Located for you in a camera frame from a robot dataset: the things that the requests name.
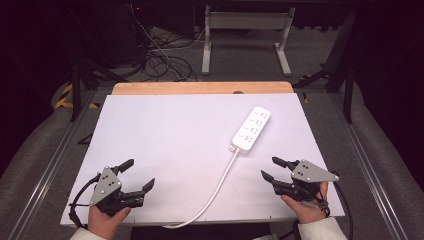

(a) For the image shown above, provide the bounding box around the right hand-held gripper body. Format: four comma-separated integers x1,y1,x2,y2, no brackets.
273,159,340,203

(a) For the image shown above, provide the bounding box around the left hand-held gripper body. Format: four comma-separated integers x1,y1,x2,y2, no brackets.
89,166,147,217

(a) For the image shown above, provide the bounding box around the person's left hand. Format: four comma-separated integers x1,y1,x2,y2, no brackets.
87,204,132,240

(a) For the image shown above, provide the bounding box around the person's right hand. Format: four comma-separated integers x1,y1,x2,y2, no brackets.
280,181,331,225

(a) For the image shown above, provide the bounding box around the white power strip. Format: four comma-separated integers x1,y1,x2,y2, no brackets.
230,105,272,155

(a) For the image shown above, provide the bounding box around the white board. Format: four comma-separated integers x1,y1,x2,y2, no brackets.
59,93,346,228

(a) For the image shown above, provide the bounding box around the yellow black hazard tape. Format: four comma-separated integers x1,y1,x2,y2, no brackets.
54,83,101,110

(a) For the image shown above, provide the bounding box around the black metal stand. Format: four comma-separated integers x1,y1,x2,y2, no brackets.
68,59,131,123
293,9,359,124

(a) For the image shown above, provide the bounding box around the wooden table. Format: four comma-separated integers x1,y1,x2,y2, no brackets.
111,81,295,96

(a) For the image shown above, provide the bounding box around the dark equipment cabinet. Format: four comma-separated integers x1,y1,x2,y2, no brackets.
99,3,151,66

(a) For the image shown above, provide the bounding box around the white power strip cable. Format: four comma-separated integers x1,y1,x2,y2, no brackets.
162,148,241,230

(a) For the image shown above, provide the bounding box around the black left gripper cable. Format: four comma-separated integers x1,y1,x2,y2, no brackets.
68,173,101,230

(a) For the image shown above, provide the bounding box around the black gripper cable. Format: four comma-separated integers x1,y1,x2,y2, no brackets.
68,173,101,230
333,181,354,240

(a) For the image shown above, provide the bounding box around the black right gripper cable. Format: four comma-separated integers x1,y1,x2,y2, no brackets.
333,181,354,240

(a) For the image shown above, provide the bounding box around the aluminium floor rail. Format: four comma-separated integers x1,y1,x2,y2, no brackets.
328,93,409,240
6,89,98,240

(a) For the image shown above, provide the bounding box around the tangle of floor cables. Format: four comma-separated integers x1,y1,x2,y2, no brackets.
128,3,208,83

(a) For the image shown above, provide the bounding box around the white metal desk frame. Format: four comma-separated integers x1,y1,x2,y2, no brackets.
201,4,297,77

